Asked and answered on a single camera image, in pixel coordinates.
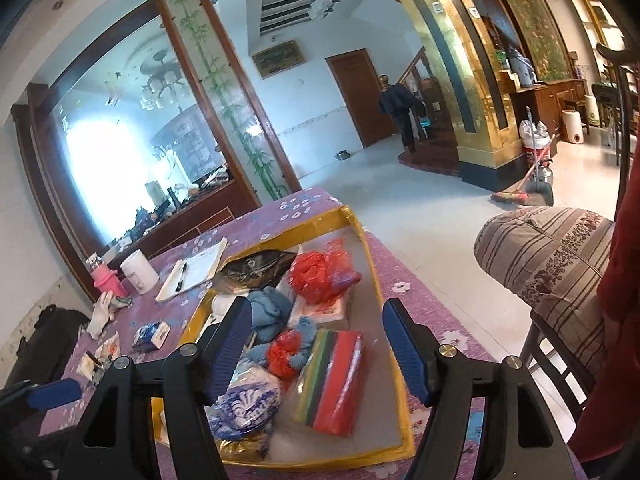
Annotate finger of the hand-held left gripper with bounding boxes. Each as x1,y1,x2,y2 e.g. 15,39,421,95
0,378,84,410

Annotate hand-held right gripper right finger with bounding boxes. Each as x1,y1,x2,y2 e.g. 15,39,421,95
381,297,570,480

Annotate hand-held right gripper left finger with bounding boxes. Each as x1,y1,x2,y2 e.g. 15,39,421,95
56,296,254,480

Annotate small red plastic bag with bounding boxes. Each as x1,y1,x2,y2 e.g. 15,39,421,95
266,330,304,379

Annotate blue white patterned bag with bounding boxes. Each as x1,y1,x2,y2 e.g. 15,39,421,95
207,364,284,442

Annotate blue towel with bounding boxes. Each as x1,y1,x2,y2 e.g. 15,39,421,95
247,287,296,344
249,317,319,377

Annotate yellow box tray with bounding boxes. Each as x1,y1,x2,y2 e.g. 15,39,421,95
149,204,417,472

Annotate rainbow striped cloth pack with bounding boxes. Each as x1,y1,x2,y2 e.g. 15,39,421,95
292,329,366,437

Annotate black plastic bag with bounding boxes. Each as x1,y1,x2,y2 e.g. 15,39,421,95
219,248,299,289

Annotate pink tissue pack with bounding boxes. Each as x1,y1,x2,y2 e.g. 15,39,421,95
289,292,351,332

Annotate large red plastic bag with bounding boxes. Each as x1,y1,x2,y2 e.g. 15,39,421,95
288,239,362,304

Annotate floral purple tablecloth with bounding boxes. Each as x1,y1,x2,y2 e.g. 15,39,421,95
37,187,587,480

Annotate black luggage bag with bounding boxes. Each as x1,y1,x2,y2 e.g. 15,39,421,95
4,304,92,387

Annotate white plastic bag red print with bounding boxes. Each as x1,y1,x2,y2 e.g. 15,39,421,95
77,343,121,386

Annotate blue tissue pack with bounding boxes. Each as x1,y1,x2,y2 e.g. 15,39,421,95
132,322,171,351

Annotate paper notebook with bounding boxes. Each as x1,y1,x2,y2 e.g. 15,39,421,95
155,239,229,304

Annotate white plastic jar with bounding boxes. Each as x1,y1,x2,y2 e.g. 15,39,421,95
119,250,160,295

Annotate pink knitted sleeve bottle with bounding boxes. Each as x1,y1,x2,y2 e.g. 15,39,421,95
85,254,129,301

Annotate dark wooden chair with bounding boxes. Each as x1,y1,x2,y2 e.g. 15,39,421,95
519,309,602,412

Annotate striped seat cushion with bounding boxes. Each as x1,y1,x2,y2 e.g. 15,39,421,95
473,206,617,377

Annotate broom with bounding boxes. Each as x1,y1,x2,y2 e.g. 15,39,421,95
491,107,552,206

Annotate dustpan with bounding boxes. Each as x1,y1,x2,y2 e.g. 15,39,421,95
529,159,555,207

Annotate person's red garment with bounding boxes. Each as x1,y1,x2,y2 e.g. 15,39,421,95
569,134,640,467

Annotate dark hanging jacket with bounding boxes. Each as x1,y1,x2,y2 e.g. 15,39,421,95
378,75,421,154

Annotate white sack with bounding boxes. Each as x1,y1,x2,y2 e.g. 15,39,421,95
519,119,551,154

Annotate wooden door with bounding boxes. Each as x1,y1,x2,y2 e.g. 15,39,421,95
325,49,396,150

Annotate wooden stair railing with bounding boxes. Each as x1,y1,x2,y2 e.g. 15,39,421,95
397,44,452,142

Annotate white humidifier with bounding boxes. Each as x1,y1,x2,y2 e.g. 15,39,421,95
560,108,591,144

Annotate framed landscape painting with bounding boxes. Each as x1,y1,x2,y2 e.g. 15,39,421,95
251,39,306,79

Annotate blue white thermos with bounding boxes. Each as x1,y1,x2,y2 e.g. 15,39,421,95
507,48,536,89

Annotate glass partition wooden frame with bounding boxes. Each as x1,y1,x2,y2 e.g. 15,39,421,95
12,0,302,272

